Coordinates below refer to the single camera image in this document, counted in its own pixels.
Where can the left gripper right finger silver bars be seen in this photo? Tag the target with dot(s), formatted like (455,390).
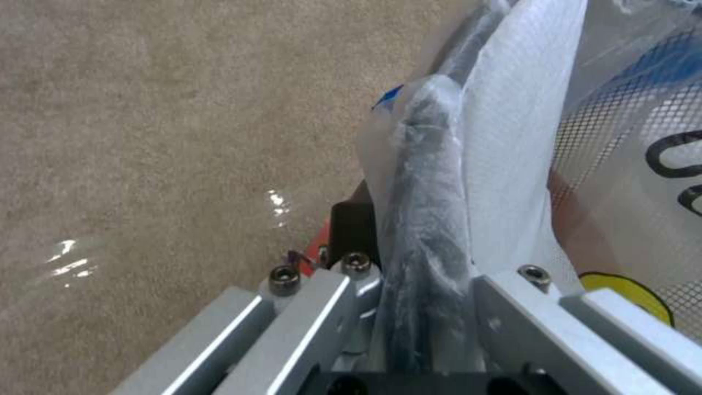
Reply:
(559,337)

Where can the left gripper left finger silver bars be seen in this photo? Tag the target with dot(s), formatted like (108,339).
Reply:
(307,329)

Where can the black mesh trash bin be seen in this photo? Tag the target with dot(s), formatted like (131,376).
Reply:
(433,230)

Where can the clear plastic bin liner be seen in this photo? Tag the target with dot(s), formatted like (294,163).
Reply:
(384,173)

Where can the white printed snack package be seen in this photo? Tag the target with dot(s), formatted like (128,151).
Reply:
(658,173)

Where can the white paper towel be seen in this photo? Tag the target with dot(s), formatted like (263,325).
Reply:
(515,136)

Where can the clear plastic wrapper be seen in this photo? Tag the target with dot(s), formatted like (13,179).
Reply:
(66,263)

